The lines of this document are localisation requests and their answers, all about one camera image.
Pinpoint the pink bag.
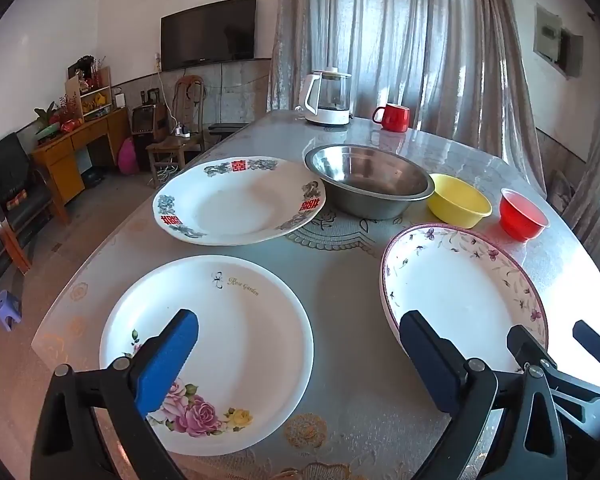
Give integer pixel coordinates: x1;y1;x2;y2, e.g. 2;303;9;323
118;136;138;175

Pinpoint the narrow grey curtain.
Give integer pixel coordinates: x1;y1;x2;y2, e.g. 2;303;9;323
562;75;600;261

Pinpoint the yellow plastic bowl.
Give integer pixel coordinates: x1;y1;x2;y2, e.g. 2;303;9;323
426;173;493;229

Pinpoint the purple plastic stool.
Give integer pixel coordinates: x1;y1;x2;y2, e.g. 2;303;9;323
0;290;22;332

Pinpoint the black wall television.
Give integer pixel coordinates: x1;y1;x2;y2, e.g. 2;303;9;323
160;0;257;72

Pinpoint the wall electrical box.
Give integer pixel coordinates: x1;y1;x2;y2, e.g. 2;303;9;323
532;3;585;80

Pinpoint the wooden chair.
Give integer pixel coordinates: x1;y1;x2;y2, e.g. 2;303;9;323
146;75;207;188

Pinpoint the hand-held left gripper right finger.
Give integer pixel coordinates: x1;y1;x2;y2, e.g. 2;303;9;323
399;310;568;480

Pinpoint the black speaker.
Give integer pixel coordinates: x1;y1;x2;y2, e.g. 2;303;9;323
131;104;168;171

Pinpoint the stainless steel bowl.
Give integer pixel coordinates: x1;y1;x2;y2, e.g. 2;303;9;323
304;143;436;220

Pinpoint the wooden desktop shelf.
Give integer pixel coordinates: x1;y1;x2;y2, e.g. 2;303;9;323
65;66;113;123

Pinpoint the red plastic bowl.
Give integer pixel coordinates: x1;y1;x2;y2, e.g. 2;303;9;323
499;188;550;242

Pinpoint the white glass electric kettle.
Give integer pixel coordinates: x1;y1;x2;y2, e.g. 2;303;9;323
295;67;353;127

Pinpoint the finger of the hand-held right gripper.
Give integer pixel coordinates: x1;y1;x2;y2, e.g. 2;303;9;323
572;320;600;396
506;324;600;441

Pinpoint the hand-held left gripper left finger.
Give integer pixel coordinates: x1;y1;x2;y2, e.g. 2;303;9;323
30;308;201;480

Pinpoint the grey cloth pile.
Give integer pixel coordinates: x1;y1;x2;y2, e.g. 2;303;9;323
547;170;577;213

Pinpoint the white plate with pink roses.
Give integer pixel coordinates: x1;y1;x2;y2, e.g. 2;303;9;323
99;255;315;457

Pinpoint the orange wooden desk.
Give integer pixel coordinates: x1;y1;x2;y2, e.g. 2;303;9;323
31;108;131;225

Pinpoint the red mug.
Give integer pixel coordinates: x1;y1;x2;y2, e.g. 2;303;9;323
372;103;411;133

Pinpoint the wide grey curtain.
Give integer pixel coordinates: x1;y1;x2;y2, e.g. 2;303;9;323
266;0;548;196

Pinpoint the dark bench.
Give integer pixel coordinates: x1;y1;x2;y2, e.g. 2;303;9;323
207;122;246;146

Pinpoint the white plate purple floral rim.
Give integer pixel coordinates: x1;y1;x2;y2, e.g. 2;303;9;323
380;223;549;373

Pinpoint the potted green plant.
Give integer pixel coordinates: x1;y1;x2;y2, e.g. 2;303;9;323
34;102;63;137

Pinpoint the white plate with dragon pattern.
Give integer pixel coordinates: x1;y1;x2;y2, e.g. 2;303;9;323
152;156;327;247

